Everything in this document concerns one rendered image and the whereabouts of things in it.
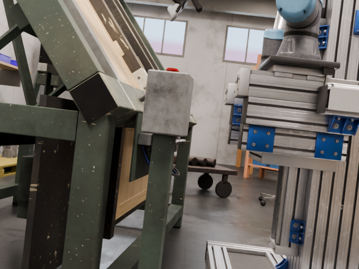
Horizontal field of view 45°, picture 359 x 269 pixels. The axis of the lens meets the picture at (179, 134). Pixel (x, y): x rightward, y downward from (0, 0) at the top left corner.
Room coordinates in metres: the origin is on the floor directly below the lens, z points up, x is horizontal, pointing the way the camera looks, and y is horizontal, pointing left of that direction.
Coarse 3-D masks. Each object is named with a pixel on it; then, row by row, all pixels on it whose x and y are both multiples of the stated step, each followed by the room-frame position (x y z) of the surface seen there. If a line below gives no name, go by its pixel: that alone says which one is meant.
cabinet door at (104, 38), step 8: (80, 0) 1.84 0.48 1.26; (88, 0) 2.02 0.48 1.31; (80, 8) 1.74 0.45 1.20; (88, 8) 1.91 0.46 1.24; (88, 16) 1.80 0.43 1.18; (96, 16) 1.97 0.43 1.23; (96, 24) 1.87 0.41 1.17; (96, 32) 1.77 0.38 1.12; (104, 32) 1.95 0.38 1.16; (104, 40) 1.84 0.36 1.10; (104, 48) 1.73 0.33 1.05; (112, 48) 1.91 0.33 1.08; (112, 56) 1.80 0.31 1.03; (120, 56) 1.97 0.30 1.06; (112, 64) 1.70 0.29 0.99; (120, 64) 1.87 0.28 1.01; (120, 72) 1.77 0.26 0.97; (128, 72) 1.94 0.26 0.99; (128, 80) 1.84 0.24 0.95
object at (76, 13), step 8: (64, 0) 1.54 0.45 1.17; (72, 0) 1.54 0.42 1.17; (72, 8) 1.53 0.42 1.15; (72, 16) 1.53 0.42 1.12; (80, 16) 1.53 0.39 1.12; (80, 24) 1.53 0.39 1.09; (88, 24) 1.56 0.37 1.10; (88, 32) 1.52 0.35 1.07; (88, 40) 1.52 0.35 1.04; (96, 40) 1.53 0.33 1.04; (96, 48) 1.52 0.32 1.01; (96, 56) 1.52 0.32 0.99; (104, 56) 1.51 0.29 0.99; (104, 64) 1.51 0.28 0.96; (112, 72) 1.51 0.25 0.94; (120, 80) 1.53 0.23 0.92
